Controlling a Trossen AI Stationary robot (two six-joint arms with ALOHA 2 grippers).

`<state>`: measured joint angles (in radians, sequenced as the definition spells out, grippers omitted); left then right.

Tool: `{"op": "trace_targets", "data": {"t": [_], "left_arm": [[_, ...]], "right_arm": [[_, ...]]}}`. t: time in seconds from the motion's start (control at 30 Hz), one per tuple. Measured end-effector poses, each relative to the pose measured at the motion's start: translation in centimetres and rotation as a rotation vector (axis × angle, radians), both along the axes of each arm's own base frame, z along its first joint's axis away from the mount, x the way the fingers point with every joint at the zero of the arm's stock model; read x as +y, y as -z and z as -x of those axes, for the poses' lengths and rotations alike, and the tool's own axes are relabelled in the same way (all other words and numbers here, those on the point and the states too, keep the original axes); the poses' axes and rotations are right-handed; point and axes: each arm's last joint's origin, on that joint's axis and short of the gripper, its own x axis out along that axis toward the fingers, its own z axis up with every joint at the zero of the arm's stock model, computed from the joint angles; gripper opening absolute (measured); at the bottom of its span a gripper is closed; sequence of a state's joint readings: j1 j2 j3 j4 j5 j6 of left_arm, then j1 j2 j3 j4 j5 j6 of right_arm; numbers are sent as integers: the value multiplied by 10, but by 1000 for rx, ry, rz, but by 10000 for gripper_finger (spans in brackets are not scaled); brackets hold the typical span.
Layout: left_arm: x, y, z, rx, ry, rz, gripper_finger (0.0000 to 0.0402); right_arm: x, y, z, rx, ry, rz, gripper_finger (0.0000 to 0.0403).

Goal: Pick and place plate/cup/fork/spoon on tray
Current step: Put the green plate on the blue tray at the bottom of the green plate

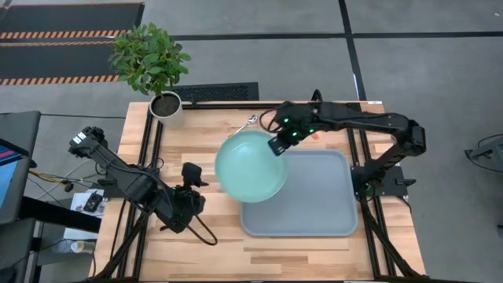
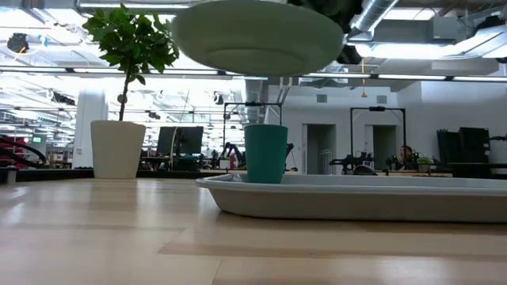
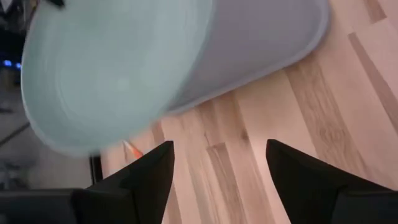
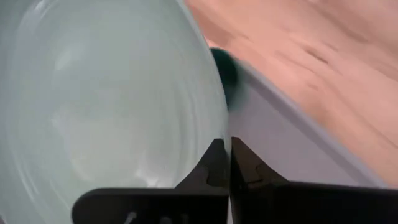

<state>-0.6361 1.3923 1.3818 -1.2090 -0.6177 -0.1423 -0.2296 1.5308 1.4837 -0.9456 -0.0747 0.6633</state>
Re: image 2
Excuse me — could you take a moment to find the person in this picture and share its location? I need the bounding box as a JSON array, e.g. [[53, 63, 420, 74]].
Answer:
[[397, 144, 416, 172]]

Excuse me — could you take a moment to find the grey plastic tray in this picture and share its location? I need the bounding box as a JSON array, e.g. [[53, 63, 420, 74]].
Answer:
[[194, 173, 507, 224]]

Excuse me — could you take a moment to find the grey door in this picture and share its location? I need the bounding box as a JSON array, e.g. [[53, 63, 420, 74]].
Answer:
[[364, 124, 399, 160], [302, 123, 337, 176]]

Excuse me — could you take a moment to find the black equipment cabinet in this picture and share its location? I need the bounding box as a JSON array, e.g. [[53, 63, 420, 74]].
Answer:
[[436, 127, 491, 165]]

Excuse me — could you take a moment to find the black gantry frame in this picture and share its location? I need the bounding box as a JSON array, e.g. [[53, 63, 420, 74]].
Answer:
[[349, 105, 408, 160], [223, 101, 284, 171]]

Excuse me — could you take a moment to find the small green potted plant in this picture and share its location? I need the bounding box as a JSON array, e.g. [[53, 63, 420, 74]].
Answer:
[[415, 156, 434, 173]]

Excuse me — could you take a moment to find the long hanging light strip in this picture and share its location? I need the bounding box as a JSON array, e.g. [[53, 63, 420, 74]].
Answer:
[[0, 66, 507, 82]]

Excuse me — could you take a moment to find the green leafy indoor tree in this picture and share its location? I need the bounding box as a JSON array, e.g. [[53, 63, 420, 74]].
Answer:
[[82, 2, 181, 122]]

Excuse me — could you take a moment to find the black computer monitor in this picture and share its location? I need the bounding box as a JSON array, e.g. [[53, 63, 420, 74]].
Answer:
[[177, 126, 204, 156], [157, 126, 178, 156]]

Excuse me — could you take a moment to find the black curved cable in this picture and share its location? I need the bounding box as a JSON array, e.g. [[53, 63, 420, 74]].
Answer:
[[0, 146, 31, 169], [0, 135, 48, 164]]

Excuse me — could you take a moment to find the black ceiling camera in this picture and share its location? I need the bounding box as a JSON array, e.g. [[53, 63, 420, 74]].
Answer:
[[6, 32, 31, 55]]

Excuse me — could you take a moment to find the white plant pot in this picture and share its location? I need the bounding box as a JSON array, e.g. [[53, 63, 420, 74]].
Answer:
[[90, 120, 147, 180]]

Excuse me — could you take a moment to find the teal plastic cup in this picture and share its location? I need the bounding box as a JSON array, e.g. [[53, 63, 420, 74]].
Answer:
[[243, 123, 289, 185]]

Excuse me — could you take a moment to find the grey chair back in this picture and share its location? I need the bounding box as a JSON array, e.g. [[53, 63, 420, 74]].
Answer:
[[353, 165, 378, 177]]

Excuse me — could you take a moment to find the yellow hanging cord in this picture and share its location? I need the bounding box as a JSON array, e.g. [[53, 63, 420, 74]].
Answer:
[[360, 57, 368, 99]]

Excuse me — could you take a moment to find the silver ribbed ventilation duct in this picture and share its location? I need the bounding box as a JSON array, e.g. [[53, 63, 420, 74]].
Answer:
[[242, 76, 265, 124]]

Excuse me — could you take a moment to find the silver smooth ventilation duct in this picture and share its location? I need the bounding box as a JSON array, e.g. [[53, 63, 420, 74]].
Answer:
[[345, 0, 399, 39]]

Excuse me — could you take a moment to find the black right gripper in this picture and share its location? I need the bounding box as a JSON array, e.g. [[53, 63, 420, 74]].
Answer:
[[288, 0, 364, 67]]

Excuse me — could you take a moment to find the small grey block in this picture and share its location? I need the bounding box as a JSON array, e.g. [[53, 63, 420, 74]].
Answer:
[[0, 165, 19, 185]]

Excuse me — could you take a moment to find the light green plate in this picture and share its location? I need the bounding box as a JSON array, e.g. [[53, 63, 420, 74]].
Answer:
[[170, 0, 345, 78]]

